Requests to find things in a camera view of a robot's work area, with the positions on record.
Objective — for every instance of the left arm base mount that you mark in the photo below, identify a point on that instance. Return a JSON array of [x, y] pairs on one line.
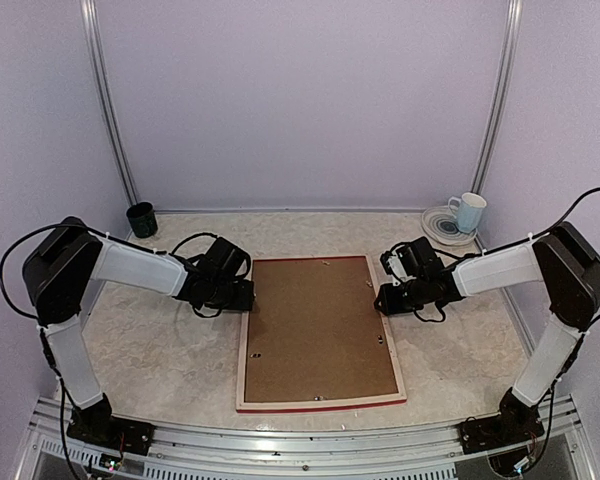
[[123, 435]]

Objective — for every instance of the white patterned plate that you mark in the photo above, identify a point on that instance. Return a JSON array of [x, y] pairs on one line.
[[439, 224]]

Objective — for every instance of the aluminium post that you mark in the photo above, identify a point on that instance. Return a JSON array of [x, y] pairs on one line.
[[89, 16], [498, 103]]

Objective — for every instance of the brown cardboard backing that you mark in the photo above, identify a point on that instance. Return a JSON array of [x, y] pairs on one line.
[[315, 325]]

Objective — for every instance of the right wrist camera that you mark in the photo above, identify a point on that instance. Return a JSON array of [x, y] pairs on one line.
[[392, 265]]

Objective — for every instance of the right aluminium post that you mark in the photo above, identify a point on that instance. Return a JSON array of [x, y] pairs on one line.
[[498, 103]]

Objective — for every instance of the red wooden picture frame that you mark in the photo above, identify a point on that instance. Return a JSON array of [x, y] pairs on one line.
[[320, 400]]

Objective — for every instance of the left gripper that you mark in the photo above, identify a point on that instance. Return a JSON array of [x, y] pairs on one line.
[[246, 298]]

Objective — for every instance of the black cup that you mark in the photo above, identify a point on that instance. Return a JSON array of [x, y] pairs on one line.
[[142, 219]]

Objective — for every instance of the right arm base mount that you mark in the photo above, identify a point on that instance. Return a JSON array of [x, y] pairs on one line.
[[493, 432]]

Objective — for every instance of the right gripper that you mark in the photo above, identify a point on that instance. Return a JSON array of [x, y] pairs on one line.
[[389, 305]]

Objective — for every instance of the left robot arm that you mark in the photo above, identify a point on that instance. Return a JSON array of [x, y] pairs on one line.
[[58, 272]]

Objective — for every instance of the front aluminium rail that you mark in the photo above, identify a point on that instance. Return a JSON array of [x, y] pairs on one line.
[[434, 451]]

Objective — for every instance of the left aluminium post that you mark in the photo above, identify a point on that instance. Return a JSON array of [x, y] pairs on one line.
[[89, 16]]

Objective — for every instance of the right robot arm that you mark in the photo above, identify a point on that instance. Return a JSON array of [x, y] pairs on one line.
[[559, 260]]

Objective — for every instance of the light blue mug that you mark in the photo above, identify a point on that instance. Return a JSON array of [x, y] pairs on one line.
[[467, 211]]

